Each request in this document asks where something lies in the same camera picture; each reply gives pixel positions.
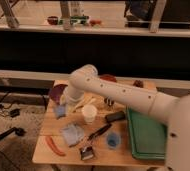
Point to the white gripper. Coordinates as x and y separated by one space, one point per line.
72 95

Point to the blue sponge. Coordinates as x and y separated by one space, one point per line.
59 111

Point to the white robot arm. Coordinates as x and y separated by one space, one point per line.
174 112

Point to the green plastic tray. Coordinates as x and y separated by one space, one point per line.
147 137

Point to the purple bowl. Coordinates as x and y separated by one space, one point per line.
56 92

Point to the white cup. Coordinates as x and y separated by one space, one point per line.
89 113

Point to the wooden stick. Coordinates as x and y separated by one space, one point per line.
84 102

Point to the light blue cloth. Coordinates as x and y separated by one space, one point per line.
72 133

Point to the red chili pepper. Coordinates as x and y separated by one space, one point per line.
53 147

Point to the black scissors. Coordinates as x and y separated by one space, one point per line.
109 102

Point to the black rectangular block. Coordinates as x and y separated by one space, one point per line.
115 116

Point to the orange bowl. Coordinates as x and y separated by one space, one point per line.
108 77

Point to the black power adapter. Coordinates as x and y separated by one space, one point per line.
13 113

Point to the small blue cup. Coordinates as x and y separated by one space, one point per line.
113 140

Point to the black floor stand leg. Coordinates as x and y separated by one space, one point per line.
17 131

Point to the pine cone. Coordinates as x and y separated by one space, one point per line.
138 83

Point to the green background object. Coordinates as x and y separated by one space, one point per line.
82 20

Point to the dark red background bowl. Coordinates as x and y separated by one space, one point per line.
52 20

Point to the black handled brush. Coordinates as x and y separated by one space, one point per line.
99 131

